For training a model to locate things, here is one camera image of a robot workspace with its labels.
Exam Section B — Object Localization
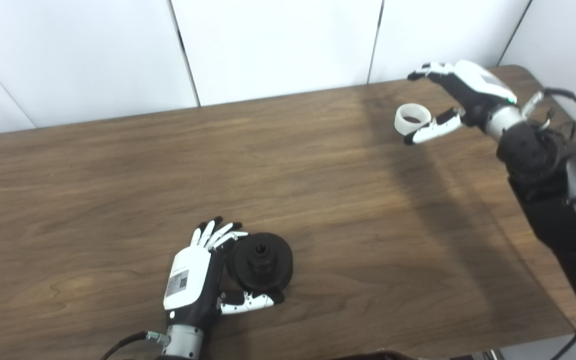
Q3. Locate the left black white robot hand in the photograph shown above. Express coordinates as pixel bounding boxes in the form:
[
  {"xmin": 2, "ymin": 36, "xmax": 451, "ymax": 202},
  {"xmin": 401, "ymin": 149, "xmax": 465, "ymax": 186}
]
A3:
[{"xmin": 162, "ymin": 216, "xmax": 285, "ymax": 331}]

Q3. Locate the round black plastic part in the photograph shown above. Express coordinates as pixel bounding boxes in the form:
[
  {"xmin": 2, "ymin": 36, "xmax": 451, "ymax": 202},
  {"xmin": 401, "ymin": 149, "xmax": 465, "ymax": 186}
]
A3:
[{"xmin": 225, "ymin": 232, "xmax": 294, "ymax": 296}]

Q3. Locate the thin black right wrist wire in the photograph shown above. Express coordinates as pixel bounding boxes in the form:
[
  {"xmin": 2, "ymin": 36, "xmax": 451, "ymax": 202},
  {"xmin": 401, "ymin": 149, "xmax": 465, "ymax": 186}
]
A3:
[{"xmin": 542, "ymin": 107, "xmax": 576, "ymax": 143}]

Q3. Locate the white toothed plastic ring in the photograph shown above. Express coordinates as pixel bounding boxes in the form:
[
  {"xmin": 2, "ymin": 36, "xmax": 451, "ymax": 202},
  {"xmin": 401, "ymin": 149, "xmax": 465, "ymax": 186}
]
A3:
[{"xmin": 394, "ymin": 103, "xmax": 433, "ymax": 136}]

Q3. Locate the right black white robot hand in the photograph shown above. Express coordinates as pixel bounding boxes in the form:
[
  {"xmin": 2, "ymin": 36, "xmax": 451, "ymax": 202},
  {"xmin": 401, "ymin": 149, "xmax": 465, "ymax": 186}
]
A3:
[{"xmin": 404, "ymin": 60, "xmax": 519, "ymax": 146}]

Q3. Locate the dark robot torso edge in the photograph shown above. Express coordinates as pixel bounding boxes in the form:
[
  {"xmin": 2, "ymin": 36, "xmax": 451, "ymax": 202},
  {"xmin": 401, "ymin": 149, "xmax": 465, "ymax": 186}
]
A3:
[{"xmin": 333, "ymin": 350, "xmax": 419, "ymax": 360}]

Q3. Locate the thick black left wrist cable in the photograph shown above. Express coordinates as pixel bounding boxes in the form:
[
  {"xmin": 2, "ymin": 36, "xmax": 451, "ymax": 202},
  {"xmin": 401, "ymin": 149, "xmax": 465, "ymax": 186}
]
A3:
[{"xmin": 99, "ymin": 331, "xmax": 171, "ymax": 360}]

